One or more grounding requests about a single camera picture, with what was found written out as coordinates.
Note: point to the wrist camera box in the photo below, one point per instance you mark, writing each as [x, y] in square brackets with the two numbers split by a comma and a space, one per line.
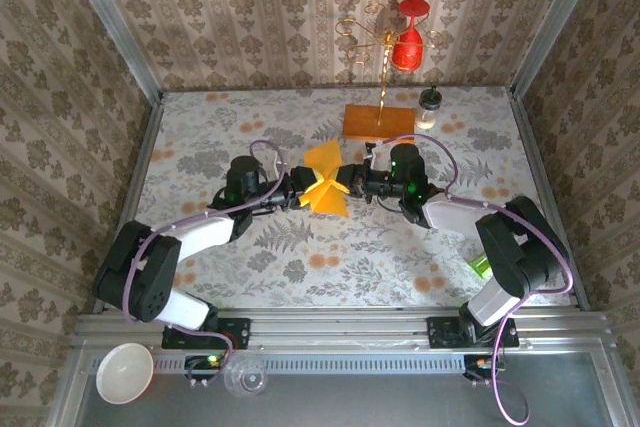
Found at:
[278, 167]
[370, 153]

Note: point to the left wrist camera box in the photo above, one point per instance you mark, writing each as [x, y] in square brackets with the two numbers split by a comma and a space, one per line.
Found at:
[278, 167]

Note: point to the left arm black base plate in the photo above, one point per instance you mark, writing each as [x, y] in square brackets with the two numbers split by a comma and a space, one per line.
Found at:
[235, 334]

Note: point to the green plastic object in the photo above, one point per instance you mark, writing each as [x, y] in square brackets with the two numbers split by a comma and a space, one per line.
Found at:
[479, 267]

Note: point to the orange cloth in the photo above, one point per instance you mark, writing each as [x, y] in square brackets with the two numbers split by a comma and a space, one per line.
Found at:
[325, 157]

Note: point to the small controller circuit board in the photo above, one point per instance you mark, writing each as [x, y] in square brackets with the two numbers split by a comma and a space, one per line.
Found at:
[482, 364]
[205, 364]

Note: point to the small glass jar black lid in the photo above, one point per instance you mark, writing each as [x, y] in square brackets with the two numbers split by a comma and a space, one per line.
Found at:
[427, 114]

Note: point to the aluminium frame post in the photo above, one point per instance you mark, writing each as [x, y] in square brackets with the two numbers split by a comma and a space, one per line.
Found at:
[555, 22]
[115, 27]

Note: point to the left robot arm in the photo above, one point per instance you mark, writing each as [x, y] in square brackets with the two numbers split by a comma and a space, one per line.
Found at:
[150, 277]

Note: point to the white bowl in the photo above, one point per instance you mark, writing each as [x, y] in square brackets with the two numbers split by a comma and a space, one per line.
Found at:
[124, 374]

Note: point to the aluminium mounting rail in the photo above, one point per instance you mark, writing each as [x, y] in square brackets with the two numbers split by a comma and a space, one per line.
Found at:
[340, 329]

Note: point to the red wine glass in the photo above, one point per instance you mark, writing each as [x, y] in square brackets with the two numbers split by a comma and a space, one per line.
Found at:
[406, 49]

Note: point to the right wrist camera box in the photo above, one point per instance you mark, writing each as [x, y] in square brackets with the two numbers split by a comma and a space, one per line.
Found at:
[370, 153]

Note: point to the clear plastic cup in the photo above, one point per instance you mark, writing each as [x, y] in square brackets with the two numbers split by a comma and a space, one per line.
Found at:
[245, 377]

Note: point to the aluminium table side rail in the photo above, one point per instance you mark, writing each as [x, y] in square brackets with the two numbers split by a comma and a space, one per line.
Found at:
[547, 187]
[132, 187]

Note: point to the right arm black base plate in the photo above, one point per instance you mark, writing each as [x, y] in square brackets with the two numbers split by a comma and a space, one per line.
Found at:
[442, 334]

